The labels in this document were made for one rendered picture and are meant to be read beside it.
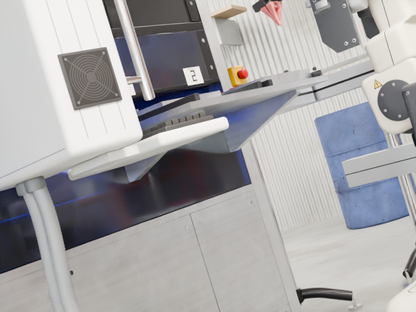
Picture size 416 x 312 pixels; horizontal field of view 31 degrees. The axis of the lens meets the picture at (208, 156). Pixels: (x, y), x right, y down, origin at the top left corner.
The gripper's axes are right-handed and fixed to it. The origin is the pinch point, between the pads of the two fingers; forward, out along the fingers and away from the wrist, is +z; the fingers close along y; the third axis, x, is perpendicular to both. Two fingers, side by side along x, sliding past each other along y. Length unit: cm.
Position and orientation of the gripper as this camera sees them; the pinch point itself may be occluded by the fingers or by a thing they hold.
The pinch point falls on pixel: (279, 23)
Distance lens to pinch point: 248.8
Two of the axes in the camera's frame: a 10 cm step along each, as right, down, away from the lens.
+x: -6.3, 1.8, -7.5
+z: 4.0, 9.1, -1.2
